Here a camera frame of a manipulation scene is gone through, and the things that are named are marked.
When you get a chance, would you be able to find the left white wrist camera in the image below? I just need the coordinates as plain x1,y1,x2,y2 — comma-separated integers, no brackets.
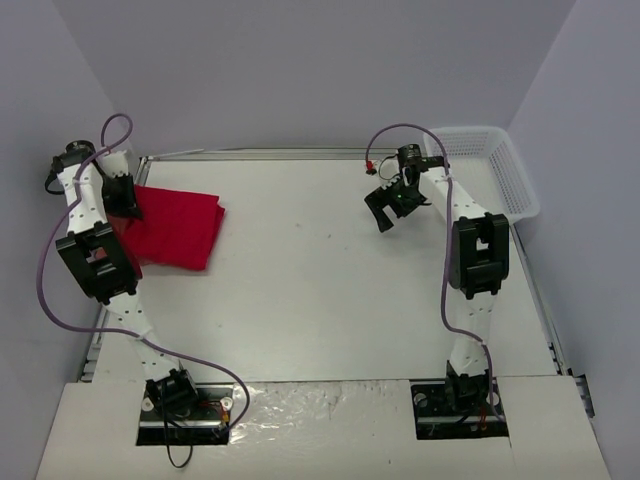
99,149,131,178

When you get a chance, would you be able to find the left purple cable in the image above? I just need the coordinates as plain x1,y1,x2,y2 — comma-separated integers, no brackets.
37,114,251,434

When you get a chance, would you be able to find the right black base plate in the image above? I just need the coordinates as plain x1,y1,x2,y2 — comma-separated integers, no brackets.
410,380,509,441

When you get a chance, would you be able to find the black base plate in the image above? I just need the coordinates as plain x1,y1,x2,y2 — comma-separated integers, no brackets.
410,380,509,441
136,384,234,446

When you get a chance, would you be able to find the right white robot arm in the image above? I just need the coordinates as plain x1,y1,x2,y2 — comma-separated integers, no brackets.
365,144,510,413

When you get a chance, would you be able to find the purple cable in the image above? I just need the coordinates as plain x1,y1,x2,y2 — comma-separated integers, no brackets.
363,123,503,420
37,114,251,434

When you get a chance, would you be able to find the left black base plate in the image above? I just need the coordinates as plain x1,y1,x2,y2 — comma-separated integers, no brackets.
136,384,234,446

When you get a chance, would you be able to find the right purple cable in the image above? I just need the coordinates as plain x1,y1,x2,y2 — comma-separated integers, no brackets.
363,123,503,420

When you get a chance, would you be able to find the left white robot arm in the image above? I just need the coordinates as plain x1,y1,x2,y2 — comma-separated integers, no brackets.
51,140,202,418

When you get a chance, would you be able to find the white plastic basket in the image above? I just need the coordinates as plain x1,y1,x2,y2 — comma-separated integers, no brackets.
424,126,540,224

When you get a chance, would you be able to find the red t-shirt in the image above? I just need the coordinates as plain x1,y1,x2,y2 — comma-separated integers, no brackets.
107,186,225,272

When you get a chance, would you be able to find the black cable loop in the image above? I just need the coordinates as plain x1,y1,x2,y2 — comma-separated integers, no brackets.
164,439,196,470

